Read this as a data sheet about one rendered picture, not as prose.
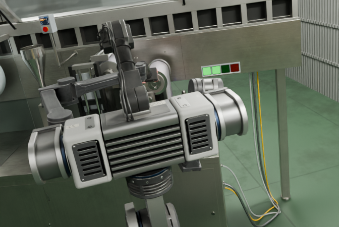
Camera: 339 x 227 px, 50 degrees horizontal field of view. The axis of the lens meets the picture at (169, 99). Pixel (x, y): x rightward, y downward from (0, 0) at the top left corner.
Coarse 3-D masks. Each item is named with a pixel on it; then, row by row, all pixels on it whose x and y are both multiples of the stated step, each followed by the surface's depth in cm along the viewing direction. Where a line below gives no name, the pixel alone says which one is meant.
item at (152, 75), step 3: (150, 69) 189; (153, 69) 189; (156, 69) 189; (150, 72) 184; (153, 72) 188; (156, 72) 188; (147, 75) 183; (150, 75) 186; (153, 75) 188; (156, 75) 187; (147, 78) 186; (150, 78) 187; (153, 78) 187; (156, 78) 187
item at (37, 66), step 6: (24, 60) 217; (30, 60) 216; (36, 60) 217; (42, 60) 220; (30, 66) 219; (36, 66) 219; (42, 66) 222; (36, 72) 222; (42, 72) 224; (36, 78) 225; (42, 78) 226; (42, 84) 227; (42, 108) 230; (42, 114) 231; (42, 120) 233
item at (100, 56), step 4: (96, 52) 214; (100, 52) 221; (92, 56) 206; (96, 56) 205; (100, 56) 205; (104, 56) 205; (108, 56) 208; (92, 60) 206; (96, 60) 206; (100, 60) 206; (104, 60) 206
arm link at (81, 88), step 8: (144, 72) 172; (64, 80) 149; (72, 80) 151; (88, 80) 157; (96, 80) 158; (104, 80) 160; (112, 80) 162; (72, 88) 154; (80, 88) 153; (88, 88) 155; (96, 88) 158; (64, 104) 151
